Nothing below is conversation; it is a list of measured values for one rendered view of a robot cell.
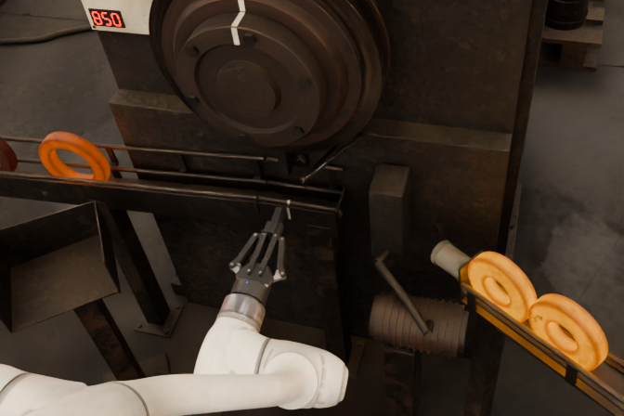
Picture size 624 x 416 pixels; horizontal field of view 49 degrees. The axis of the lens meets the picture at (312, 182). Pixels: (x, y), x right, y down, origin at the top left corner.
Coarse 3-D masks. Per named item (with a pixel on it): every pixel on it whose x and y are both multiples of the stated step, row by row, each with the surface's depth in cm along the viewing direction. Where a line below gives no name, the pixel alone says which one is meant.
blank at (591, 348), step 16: (544, 304) 129; (560, 304) 126; (576, 304) 126; (544, 320) 131; (560, 320) 127; (576, 320) 124; (592, 320) 124; (544, 336) 134; (560, 336) 133; (576, 336) 126; (592, 336) 123; (576, 352) 128; (592, 352) 124; (592, 368) 127
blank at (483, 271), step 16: (480, 256) 140; (496, 256) 137; (480, 272) 141; (496, 272) 136; (512, 272) 134; (480, 288) 144; (496, 288) 144; (512, 288) 135; (528, 288) 134; (496, 304) 143; (512, 304) 138; (528, 304) 134
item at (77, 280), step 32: (32, 224) 166; (64, 224) 169; (96, 224) 173; (0, 256) 168; (32, 256) 173; (64, 256) 172; (96, 256) 170; (0, 288) 161; (32, 288) 167; (64, 288) 165; (96, 288) 164; (32, 320) 161; (96, 320) 177; (128, 352) 195
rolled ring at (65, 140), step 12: (60, 132) 174; (48, 144) 174; (60, 144) 173; (72, 144) 171; (84, 144) 173; (48, 156) 178; (84, 156) 173; (96, 156) 174; (48, 168) 182; (60, 168) 183; (96, 168) 176; (108, 168) 178
